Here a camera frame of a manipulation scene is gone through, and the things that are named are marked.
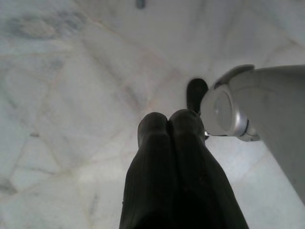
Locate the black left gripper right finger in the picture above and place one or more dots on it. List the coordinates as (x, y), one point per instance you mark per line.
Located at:
(197, 176)

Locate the dark grey furniture foot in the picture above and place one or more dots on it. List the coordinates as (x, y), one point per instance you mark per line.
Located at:
(140, 3)

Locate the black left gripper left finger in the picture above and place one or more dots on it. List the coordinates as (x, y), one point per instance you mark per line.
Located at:
(149, 171)

